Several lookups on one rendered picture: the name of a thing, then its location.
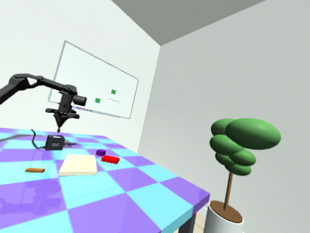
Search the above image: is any red flat block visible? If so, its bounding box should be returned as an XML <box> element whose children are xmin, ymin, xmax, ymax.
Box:
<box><xmin>101</xmin><ymin>155</ymin><xmax>119</xmax><ymax>164</ymax></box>

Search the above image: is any white flat slab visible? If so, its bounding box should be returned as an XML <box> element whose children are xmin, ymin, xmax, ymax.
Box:
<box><xmin>58</xmin><ymin>154</ymin><xmax>97</xmax><ymax>176</ymax></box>

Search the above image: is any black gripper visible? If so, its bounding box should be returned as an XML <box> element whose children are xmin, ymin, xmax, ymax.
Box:
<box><xmin>45</xmin><ymin>101</ymin><xmax>79</xmax><ymax>128</ymax></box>

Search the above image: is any orange-brown flat bar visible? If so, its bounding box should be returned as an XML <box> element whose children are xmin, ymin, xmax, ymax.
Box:
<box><xmin>24</xmin><ymin>167</ymin><xmax>45</xmax><ymax>173</ymax></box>

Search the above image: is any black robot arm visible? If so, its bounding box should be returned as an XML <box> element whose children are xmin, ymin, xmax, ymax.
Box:
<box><xmin>0</xmin><ymin>73</ymin><xmax>87</xmax><ymax>107</ymax></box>

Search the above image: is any small purple block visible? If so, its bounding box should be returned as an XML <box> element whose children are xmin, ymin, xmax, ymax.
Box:
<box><xmin>96</xmin><ymin>149</ymin><xmax>106</xmax><ymax>156</ymax></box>

